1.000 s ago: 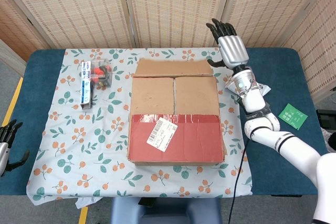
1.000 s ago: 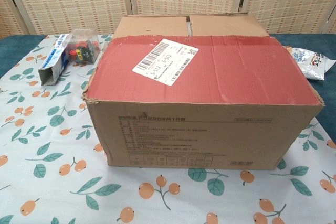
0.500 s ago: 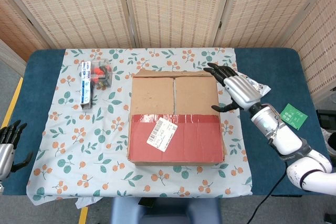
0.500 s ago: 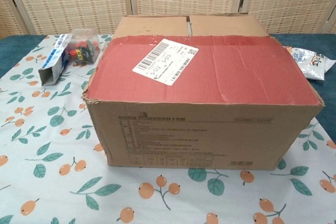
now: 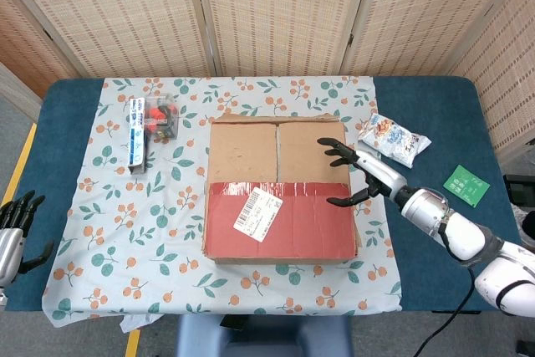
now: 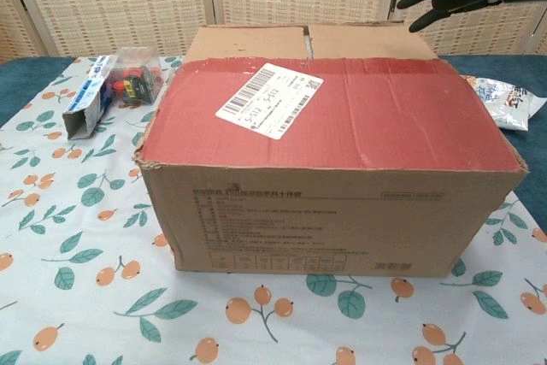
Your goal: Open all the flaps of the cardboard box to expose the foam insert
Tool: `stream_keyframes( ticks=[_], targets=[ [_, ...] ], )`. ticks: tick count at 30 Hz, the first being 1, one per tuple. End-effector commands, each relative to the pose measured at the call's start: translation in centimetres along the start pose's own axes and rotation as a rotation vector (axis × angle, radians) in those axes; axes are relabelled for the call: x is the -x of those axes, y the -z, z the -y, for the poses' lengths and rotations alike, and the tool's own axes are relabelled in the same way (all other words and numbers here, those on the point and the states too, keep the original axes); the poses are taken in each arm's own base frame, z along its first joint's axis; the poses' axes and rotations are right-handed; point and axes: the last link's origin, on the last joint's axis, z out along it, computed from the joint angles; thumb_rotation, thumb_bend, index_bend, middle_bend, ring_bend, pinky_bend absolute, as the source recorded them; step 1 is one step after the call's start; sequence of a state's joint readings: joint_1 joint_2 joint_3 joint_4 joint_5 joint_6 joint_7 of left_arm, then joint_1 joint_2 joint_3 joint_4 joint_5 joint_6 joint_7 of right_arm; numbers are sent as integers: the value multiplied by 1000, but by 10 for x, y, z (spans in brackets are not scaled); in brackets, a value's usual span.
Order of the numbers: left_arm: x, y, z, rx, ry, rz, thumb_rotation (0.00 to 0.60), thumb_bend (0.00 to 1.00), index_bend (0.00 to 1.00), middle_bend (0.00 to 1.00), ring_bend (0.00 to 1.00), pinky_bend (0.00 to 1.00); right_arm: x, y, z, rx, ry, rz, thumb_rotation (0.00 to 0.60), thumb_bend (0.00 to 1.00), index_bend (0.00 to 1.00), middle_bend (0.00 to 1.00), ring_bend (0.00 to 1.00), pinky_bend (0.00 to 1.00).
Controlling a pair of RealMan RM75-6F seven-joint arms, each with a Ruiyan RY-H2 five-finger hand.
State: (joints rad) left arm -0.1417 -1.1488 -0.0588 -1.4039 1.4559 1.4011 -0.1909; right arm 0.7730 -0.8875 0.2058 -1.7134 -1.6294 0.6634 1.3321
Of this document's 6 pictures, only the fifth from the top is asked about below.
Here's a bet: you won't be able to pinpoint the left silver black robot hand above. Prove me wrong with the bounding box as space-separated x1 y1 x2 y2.
0 189 55 291

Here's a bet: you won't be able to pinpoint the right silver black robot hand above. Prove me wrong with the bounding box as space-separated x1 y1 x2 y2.
316 136 410 208

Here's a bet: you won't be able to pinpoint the brown cardboard box red top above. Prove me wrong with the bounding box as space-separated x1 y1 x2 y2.
201 110 364 266

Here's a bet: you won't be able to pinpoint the clear plastic box red parts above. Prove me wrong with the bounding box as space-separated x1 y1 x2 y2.
143 93 180 141

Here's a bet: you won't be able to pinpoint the white snack bag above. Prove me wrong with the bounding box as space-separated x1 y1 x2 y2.
357 113 432 169

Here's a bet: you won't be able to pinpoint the green square packet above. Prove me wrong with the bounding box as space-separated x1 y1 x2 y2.
442 164 491 208

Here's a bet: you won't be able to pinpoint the floral orange fruit tablecloth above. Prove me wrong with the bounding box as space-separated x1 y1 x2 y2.
43 76 405 333

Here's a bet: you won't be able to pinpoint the black boxy equipment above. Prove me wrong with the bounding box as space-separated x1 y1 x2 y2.
502 173 535 207

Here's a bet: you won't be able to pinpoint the woven rattan screen panel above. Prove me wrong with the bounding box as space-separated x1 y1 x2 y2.
191 0 375 78
0 0 87 99
0 0 218 79
446 0 535 164
340 0 535 78

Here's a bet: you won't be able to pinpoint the black rounded equipment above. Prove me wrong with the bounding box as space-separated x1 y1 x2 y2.
520 209 535 245

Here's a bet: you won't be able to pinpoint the blue white long carton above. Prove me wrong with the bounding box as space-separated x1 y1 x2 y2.
126 96 148 176

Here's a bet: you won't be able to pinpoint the blue grey robot torso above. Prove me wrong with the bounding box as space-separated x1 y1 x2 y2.
175 314 354 357

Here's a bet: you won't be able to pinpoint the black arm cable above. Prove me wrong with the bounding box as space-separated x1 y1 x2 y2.
411 267 480 357

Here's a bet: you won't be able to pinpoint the black chest camera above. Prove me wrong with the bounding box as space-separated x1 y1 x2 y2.
220 314 247 331

